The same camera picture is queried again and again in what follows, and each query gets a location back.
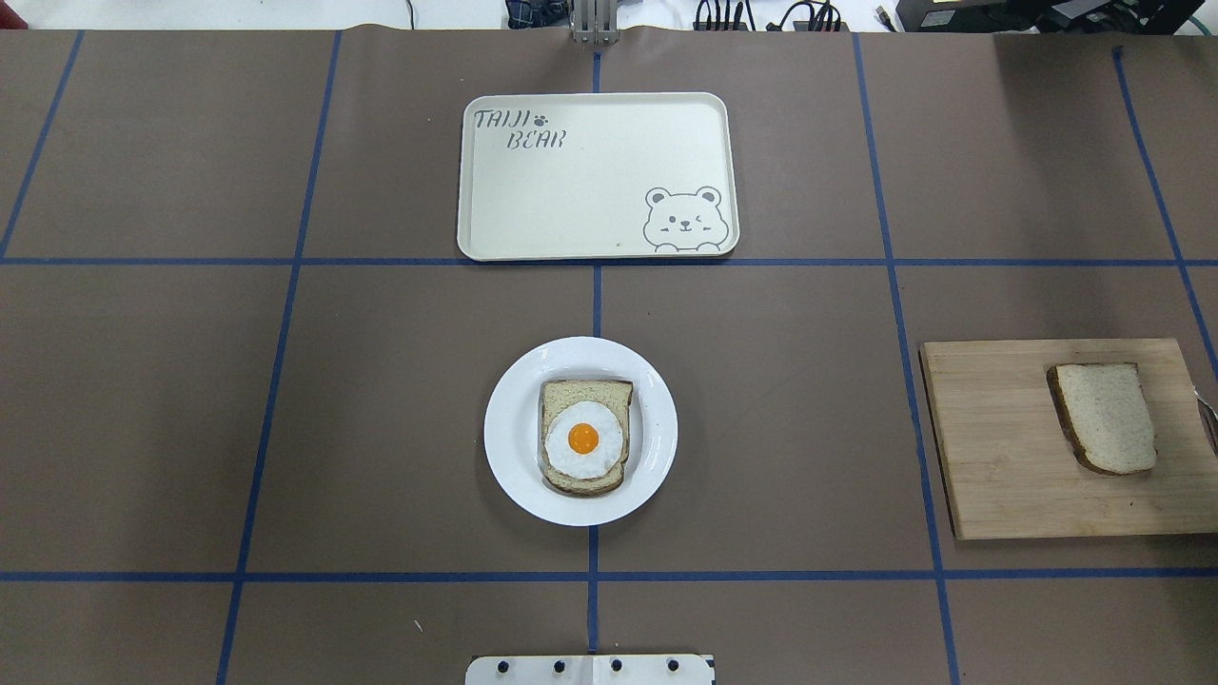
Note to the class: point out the white round plate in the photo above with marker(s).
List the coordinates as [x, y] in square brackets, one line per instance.
[512, 435]

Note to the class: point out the bread slice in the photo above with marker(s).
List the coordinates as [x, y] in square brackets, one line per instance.
[560, 394]
[1104, 415]

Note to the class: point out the fried egg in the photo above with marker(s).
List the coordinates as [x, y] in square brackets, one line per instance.
[584, 441]

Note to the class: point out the cream bear serving tray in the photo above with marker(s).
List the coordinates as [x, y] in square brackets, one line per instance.
[597, 175]

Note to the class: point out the wooden cutting board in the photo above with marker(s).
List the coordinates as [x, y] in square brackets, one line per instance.
[1008, 467]

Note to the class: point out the aluminium frame post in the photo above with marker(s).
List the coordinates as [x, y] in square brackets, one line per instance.
[594, 22]

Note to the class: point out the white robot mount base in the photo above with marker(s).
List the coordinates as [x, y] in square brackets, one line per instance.
[593, 669]

